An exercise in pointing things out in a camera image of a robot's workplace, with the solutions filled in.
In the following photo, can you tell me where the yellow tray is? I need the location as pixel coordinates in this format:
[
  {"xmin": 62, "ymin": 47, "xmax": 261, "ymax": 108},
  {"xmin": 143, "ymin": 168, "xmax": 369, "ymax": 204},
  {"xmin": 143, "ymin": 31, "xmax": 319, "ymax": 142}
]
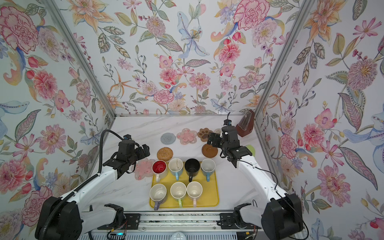
[{"xmin": 149, "ymin": 169, "xmax": 219, "ymax": 211}]

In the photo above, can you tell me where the purple handle mug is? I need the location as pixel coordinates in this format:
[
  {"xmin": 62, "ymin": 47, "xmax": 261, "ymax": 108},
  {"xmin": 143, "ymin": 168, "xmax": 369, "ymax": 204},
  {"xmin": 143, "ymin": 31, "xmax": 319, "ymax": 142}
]
[{"xmin": 150, "ymin": 184, "xmax": 167, "ymax": 211}]

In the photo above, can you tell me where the green spatula wooden handle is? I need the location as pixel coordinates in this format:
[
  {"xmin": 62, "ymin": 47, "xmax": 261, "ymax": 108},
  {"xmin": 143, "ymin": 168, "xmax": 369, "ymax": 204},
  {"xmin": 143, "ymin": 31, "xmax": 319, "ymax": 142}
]
[{"xmin": 246, "ymin": 145, "xmax": 256, "ymax": 156}]

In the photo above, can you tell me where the teal blue mug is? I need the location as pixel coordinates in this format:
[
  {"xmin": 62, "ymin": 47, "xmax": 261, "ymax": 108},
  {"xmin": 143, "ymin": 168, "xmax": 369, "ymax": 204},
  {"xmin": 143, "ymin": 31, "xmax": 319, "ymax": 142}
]
[{"xmin": 201, "ymin": 159, "xmax": 216, "ymax": 182}]

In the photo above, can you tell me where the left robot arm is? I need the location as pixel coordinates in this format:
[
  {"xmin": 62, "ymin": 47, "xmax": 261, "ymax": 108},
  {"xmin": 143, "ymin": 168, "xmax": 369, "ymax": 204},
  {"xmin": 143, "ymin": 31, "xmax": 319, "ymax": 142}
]
[{"xmin": 35, "ymin": 135, "xmax": 150, "ymax": 240}]

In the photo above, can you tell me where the black mug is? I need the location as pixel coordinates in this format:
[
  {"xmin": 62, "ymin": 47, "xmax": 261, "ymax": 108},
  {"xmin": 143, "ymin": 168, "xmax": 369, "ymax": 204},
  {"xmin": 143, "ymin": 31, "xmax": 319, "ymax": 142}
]
[{"xmin": 184, "ymin": 159, "xmax": 201, "ymax": 182}]

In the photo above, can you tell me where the red interior mug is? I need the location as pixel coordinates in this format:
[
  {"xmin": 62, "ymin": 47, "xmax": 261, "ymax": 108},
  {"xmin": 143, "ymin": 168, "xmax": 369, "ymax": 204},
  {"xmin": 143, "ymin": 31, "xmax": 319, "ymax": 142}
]
[{"xmin": 152, "ymin": 160, "xmax": 168, "ymax": 183}]

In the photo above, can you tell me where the pink flower coaster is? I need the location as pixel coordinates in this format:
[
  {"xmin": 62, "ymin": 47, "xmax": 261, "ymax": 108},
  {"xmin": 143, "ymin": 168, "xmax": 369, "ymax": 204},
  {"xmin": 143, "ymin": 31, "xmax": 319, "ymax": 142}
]
[
  {"xmin": 176, "ymin": 128, "xmax": 197, "ymax": 145},
  {"xmin": 134, "ymin": 158, "xmax": 155, "ymax": 181}
]

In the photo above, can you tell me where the green handle mug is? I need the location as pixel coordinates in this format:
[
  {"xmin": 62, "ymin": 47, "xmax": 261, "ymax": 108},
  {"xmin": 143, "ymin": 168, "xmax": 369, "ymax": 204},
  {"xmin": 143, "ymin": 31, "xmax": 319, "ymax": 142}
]
[{"xmin": 170, "ymin": 182, "xmax": 187, "ymax": 208}]

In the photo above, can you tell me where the red brown metronome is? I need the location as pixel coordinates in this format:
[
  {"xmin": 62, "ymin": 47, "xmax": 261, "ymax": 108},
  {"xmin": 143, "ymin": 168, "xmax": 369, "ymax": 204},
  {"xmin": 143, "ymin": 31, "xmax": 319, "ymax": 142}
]
[{"xmin": 236, "ymin": 110, "xmax": 255, "ymax": 137}]

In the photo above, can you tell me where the brown paw coaster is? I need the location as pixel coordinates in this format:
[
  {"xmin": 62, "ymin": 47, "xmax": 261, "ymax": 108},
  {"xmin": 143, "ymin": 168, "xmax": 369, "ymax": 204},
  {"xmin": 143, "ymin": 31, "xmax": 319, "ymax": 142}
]
[{"xmin": 197, "ymin": 128, "xmax": 213, "ymax": 142}]

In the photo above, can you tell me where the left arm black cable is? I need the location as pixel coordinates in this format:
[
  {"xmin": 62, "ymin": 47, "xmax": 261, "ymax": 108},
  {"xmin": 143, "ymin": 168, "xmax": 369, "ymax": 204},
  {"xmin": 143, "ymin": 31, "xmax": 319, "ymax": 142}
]
[{"xmin": 37, "ymin": 128, "xmax": 127, "ymax": 240}]

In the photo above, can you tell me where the light blue mug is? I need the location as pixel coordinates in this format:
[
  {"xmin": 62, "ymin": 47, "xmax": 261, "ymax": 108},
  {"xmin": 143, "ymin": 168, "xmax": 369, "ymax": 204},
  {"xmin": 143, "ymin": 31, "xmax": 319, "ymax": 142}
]
[{"xmin": 168, "ymin": 158, "xmax": 184, "ymax": 181}]

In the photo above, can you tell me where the brown wooden round coaster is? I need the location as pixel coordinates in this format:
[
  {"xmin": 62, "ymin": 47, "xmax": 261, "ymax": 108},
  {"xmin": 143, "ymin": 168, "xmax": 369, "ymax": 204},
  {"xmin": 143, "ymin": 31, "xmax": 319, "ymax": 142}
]
[{"xmin": 202, "ymin": 144, "xmax": 218, "ymax": 158}]

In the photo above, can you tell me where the rattan woven coaster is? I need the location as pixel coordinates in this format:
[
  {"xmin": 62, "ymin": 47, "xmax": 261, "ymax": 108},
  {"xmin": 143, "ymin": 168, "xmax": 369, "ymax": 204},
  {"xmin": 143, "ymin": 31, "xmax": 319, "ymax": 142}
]
[{"xmin": 157, "ymin": 147, "xmax": 174, "ymax": 162}]

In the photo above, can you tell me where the pink handle mug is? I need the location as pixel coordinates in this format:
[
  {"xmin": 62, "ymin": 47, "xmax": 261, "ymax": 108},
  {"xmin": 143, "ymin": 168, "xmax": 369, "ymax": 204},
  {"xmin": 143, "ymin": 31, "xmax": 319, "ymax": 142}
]
[{"xmin": 187, "ymin": 181, "xmax": 203, "ymax": 208}]

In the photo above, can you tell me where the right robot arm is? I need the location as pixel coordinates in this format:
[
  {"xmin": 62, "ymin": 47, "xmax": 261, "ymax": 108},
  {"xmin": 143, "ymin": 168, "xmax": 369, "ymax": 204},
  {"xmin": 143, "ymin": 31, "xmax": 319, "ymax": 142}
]
[{"xmin": 208, "ymin": 119, "xmax": 308, "ymax": 240}]

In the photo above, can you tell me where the aluminium rail base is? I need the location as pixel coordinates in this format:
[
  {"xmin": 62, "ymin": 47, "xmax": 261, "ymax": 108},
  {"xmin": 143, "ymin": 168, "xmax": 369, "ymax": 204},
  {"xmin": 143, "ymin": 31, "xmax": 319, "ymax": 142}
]
[{"xmin": 77, "ymin": 209, "xmax": 307, "ymax": 233}]

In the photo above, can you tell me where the grey woven coaster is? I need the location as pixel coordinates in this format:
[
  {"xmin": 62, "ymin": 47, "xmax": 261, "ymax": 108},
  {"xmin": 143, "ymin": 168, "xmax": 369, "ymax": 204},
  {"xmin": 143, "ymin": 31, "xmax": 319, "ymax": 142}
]
[{"xmin": 161, "ymin": 133, "xmax": 176, "ymax": 145}]

